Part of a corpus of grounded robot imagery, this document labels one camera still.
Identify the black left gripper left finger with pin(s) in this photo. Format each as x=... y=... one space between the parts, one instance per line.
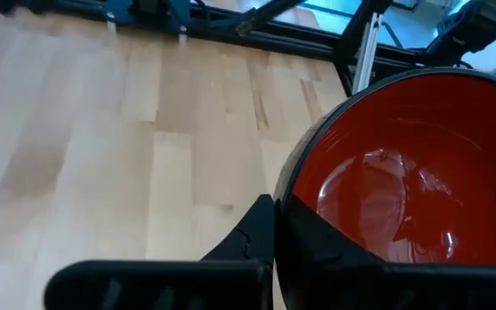
x=239 y=271

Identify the black rounded equipment housing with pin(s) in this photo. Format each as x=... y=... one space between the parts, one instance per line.
x=472 y=26

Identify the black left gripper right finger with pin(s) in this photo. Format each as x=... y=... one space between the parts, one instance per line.
x=325 y=267

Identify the small red black bowl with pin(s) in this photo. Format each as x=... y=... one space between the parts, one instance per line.
x=403 y=129

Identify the black aluminium table frame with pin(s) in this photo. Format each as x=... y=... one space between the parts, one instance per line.
x=274 y=39

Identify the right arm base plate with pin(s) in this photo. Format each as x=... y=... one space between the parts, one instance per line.
x=119 y=10

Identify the grey metal bracket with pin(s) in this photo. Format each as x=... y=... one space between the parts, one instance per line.
x=366 y=47

